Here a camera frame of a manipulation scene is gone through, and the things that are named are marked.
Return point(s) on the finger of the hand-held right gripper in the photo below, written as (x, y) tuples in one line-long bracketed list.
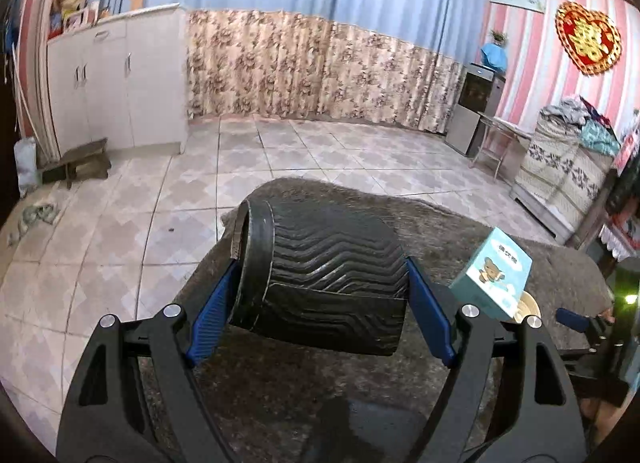
[(575, 319)]

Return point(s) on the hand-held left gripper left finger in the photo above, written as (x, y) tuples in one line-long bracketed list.
[(212, 313)]

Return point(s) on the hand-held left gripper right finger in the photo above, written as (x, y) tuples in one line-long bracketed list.
[(430, 313)]

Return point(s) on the light blue printed box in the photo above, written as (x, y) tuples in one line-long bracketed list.
[(492, 273)]

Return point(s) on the black ribbed rubber sleeve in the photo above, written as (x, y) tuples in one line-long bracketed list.
[(325, 273)]

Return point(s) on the person's right hand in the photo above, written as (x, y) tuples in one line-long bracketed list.
[(600, 423)]

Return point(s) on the white lace cloth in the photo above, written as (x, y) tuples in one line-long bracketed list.
[(620, 240)]

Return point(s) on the patterned cloth covered cabinet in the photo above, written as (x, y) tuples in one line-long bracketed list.
[(560, 168)]

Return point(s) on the pink printed hanging bag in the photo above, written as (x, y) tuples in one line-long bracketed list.
[(627, 143)]

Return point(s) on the pile of folded clothes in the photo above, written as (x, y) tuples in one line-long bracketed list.
[(590, 128)]

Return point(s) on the grey floor rag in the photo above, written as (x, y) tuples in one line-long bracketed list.
[(35, 215)]

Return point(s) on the small folding table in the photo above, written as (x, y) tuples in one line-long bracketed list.
[(505, 124)]

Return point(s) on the wooden stool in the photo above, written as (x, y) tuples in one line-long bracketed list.
[(82, 150)]

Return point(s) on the grey water dispenser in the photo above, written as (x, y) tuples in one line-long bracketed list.
[(470, 93)]

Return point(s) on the white plastic bag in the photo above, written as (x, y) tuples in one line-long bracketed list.
[(26, 168)]

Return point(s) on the white cabinet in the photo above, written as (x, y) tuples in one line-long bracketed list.
[(150, 83)]

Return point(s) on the blue cloth cover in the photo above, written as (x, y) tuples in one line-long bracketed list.
[(495, 57)]

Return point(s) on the white pole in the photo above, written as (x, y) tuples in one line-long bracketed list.
[(27, 103)]

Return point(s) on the small green plant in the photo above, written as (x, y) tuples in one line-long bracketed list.
[(498, 37)]

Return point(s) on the blue and floral curtain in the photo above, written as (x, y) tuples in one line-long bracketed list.
[(300, 3)]

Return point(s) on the pile of colourful boxes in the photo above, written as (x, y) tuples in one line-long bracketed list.
[(75, 13)]

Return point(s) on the red heart wall decoration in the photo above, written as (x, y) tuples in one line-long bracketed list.
[(587, 38)]

